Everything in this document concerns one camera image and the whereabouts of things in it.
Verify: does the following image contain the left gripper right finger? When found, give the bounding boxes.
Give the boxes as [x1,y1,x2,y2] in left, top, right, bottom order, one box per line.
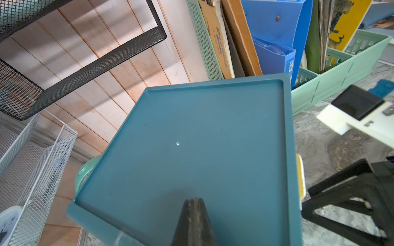
[194,198,218,246]

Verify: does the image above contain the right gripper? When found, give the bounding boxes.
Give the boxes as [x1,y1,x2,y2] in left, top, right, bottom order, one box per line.
[302,156,394,246]

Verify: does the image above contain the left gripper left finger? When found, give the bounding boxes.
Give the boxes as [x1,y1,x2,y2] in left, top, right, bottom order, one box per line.
[171,199,194,246]

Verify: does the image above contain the yellow drawer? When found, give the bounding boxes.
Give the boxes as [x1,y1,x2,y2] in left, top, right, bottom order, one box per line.
[296,154,306,201]

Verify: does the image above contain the teal drawer cabinet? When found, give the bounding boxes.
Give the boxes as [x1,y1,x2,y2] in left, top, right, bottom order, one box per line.
[66,73,303,246]

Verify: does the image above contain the green file organizer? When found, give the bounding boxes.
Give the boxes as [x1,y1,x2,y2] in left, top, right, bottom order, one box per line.
[187,1,391,115]

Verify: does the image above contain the yellow magazine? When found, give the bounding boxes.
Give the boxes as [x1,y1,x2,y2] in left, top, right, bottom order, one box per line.
[328,0,372,52]

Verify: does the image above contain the LOEWE book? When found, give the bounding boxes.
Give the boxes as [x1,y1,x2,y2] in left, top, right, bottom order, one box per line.
[359,2,394,37]

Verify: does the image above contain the blue binder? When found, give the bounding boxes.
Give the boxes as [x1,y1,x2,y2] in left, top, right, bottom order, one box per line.
[241,0,314,89]

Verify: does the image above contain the newspapers in organizer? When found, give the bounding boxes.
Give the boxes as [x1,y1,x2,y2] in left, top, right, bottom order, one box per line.
[318,0,335,74]

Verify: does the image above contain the brown envelope folder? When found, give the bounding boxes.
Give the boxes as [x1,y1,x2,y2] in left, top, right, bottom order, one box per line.
[196,0,263,80]

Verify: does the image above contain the black mesh basket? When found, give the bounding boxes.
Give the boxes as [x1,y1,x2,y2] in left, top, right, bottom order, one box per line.
[1,1,169,128]

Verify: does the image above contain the white wire shelf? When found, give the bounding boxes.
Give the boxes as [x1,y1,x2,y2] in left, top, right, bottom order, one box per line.
[1,113,78,246]

